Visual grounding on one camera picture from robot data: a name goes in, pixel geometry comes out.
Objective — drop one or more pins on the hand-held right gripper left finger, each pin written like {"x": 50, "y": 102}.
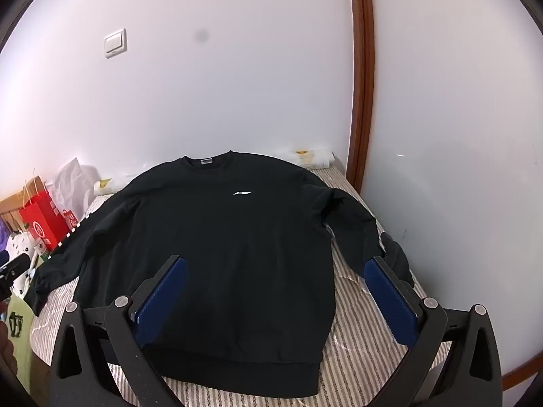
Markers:
{"x": 163, "y": 296}

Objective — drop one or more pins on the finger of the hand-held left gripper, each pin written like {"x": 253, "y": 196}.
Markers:
{"x": 17, "y": 266}

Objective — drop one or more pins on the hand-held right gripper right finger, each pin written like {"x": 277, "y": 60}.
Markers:
{"x": 390, "y": 301}

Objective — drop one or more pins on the black sweatshirt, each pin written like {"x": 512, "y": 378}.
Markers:
{"x": 237, "y": 241}

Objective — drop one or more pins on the person's left hand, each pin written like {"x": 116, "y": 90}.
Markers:
{"x": 6, "y": 360}

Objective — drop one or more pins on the white dotted cloth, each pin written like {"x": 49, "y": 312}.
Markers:
{"x": 21, "y": 243}

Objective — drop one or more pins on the bottle with green label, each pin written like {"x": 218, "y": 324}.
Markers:
{"x": 42, "y": 251}

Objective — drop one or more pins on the small black floor object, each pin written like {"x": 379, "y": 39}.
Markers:
{"x": 15, "y": 324}

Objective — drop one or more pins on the red paper bag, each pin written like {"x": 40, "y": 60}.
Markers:
{"x": 40, "y": 220}

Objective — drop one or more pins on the white bag with red logo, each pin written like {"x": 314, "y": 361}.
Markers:
{"x": 71, "y": 219}

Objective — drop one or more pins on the striped quilted mattress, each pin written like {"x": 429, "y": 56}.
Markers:
{"x": 365, "y": 369}

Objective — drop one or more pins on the white plastic bag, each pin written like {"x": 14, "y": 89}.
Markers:
{"x": 72, "y": 178}

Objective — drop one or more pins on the brown wooden baseboard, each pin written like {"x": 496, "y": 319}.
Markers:
{"x": 524, "y": 371}

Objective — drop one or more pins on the white printed paper roll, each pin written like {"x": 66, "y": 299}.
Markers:
{"x": 314, "y": 159}

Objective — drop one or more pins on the wooden slatted frame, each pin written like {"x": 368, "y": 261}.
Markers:
{"x": 10, "y": 210}

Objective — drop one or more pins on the brown wooden door frame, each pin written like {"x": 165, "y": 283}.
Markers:
{"x": 362, "y": 72}

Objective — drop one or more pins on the white wall switch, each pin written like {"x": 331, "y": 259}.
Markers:
{"x": 115, "y": 43}

